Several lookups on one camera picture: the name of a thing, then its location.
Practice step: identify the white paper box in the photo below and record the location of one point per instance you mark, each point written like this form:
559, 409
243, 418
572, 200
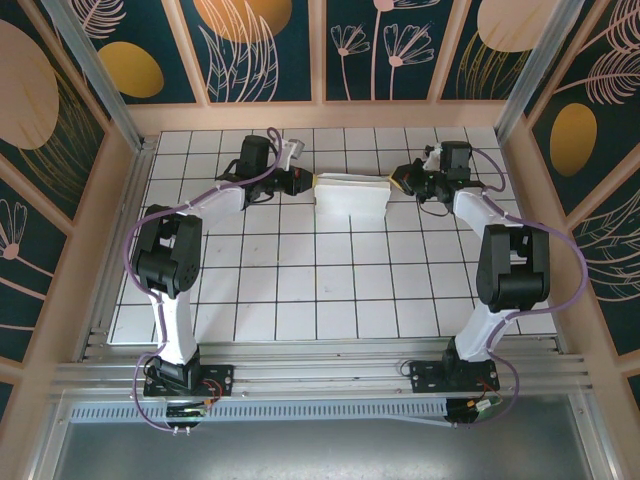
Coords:
350, 200

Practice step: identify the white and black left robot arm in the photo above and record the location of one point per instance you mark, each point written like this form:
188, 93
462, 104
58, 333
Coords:
167, 250

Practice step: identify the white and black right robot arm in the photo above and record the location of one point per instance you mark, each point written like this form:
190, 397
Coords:
510, 270

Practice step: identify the grey metal sheet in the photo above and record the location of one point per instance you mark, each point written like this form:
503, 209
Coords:
320, 450

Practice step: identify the slim aluminium edge rail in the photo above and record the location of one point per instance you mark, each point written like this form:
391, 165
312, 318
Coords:
131, 200

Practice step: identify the aluminium corner post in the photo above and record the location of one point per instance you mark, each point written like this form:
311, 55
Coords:
95, 75
536, 65

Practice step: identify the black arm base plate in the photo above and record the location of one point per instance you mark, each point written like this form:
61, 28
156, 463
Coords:
425, 375
222, 380

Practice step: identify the wide aluminium rail bed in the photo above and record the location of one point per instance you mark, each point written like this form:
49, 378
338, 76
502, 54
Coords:
325, 372

